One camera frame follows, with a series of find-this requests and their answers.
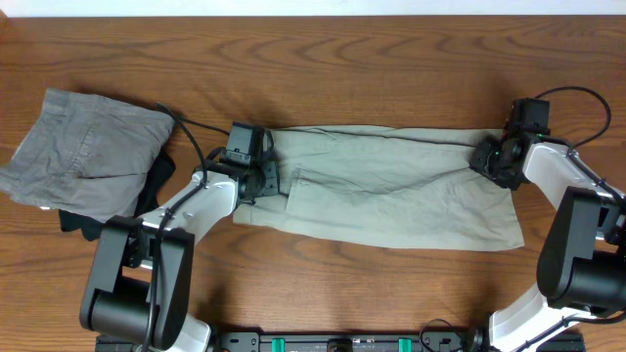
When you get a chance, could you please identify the khaki green shorts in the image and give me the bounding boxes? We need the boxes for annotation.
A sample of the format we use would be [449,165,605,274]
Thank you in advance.
[233,125,524,251]

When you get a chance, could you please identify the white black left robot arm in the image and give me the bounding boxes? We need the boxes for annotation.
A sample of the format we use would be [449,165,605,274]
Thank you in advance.
[79,123,279,351]

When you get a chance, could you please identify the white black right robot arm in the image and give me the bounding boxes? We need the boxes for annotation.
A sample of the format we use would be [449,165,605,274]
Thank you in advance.
[463,134,625,351]

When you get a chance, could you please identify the folded grey shorts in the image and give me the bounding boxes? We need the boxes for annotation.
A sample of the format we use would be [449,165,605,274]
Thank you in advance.
[1,88,174,222]

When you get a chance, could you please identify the folded black garment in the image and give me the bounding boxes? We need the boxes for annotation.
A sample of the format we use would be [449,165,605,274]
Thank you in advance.
[58,149,176,242]

